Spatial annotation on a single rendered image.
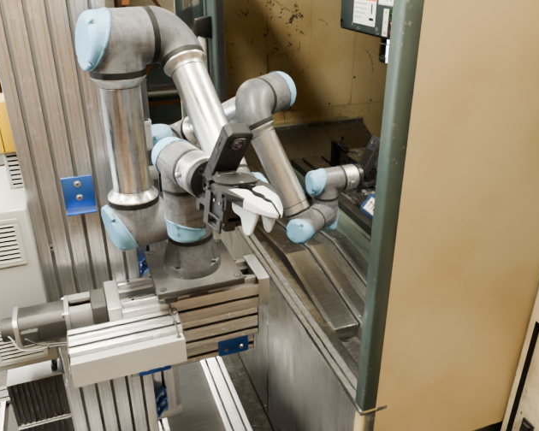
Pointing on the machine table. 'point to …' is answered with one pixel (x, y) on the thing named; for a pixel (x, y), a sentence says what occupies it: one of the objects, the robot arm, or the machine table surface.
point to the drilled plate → (352, 156)
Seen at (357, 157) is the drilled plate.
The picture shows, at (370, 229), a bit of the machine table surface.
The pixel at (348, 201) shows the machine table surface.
